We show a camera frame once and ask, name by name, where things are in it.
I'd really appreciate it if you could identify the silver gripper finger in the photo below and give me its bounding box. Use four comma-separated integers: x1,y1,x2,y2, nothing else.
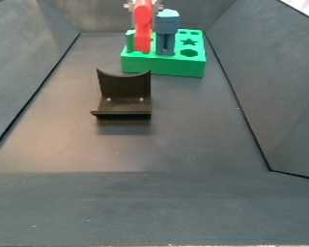
123,0,135,28
151,0,163,13

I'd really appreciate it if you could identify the red square-circle object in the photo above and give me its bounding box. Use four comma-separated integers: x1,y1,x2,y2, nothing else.
133,0,151,52

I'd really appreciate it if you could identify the black curved fixture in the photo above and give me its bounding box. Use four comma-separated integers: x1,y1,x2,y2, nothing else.
91,69,151,118

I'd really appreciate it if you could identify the green arch block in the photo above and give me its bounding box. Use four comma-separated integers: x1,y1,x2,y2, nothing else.
125,29,135,53

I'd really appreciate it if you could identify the green foam shape-sorter base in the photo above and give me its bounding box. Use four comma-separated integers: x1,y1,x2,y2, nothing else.
121,29,206,77

